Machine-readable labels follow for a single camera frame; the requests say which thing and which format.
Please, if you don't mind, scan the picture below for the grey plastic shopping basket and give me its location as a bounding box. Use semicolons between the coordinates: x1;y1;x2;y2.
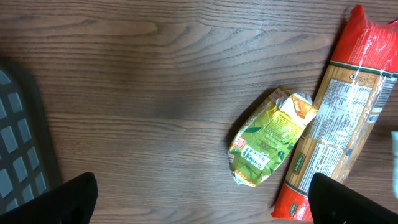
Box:
1;61;62;213

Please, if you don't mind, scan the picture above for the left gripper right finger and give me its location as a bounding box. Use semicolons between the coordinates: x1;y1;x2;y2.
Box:
308;173;397;224

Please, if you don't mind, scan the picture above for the orange spaghetti package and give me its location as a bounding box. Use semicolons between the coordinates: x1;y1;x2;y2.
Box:
272;5;397;222

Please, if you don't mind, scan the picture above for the teal wet wipes pack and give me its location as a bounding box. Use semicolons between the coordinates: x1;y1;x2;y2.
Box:
391;131;398;198

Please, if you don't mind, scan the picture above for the green tea packet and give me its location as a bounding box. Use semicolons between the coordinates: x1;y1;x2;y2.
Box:
228;85;318;187

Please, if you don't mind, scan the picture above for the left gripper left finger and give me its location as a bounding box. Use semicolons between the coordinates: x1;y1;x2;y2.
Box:
1;172;98;224

